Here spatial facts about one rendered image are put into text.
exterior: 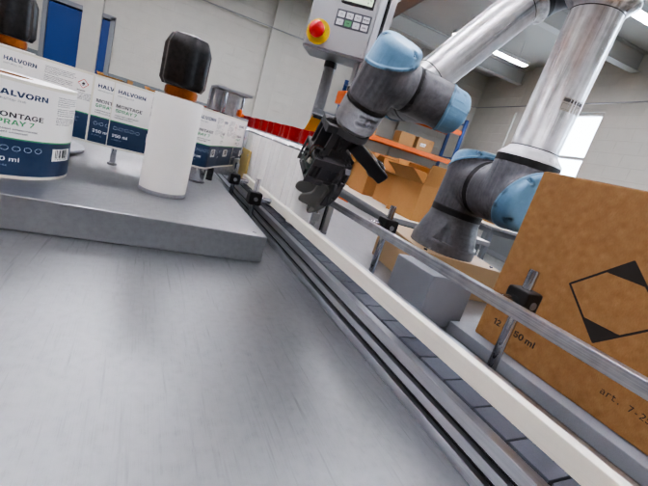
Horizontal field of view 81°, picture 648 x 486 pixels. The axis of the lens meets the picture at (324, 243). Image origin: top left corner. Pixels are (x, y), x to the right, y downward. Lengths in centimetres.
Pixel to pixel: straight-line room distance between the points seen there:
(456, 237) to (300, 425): 61
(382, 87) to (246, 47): 798
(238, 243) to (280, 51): 794
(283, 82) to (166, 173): 784
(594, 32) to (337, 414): 71
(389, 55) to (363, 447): 50
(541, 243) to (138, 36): 841
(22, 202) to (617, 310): 77
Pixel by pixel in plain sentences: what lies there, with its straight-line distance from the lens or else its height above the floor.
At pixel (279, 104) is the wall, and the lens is 854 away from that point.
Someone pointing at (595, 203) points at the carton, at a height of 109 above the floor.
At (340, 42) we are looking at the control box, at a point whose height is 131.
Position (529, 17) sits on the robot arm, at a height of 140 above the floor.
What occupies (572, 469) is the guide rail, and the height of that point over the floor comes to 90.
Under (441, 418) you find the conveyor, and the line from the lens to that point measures 40.
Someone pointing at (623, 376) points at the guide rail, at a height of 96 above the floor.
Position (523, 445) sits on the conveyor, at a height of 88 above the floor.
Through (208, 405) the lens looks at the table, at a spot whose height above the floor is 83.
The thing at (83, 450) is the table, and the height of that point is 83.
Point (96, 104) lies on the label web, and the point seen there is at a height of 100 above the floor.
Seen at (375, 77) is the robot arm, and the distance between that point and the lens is 63.
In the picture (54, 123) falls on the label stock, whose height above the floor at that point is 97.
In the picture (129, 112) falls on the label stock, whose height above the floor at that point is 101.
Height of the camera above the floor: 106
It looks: 14 degrees down
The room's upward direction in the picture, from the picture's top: 17 degrees clockwise
